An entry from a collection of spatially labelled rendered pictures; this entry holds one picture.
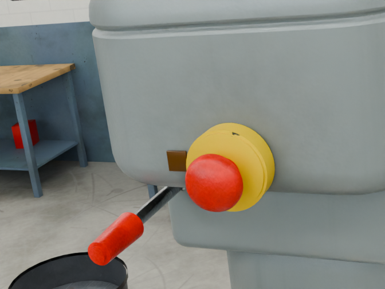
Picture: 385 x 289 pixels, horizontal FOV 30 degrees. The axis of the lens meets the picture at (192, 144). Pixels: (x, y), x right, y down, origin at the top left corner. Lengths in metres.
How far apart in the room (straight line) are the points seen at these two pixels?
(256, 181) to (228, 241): 0.18
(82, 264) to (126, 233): 2.56
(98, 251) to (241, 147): 0.14
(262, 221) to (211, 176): 0.18
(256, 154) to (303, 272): 0.23
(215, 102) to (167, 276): 3.65
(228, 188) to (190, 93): 0.08
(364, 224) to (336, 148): 0.14
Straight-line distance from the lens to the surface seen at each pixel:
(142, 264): 4.30
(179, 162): 0.53
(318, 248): 0.63
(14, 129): 6.15
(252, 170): 0.48
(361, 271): 0.67
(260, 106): 0.49
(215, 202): 0.47
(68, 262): 3.12
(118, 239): 0.55
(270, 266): 0.70
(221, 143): 0.49
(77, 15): 5.93
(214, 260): 4.23
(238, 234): 0.65
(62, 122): 6.29
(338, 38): 0.46
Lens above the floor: 1.93
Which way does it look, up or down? 18 degrees down
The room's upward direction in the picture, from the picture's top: 8 degrees counter-clockwise
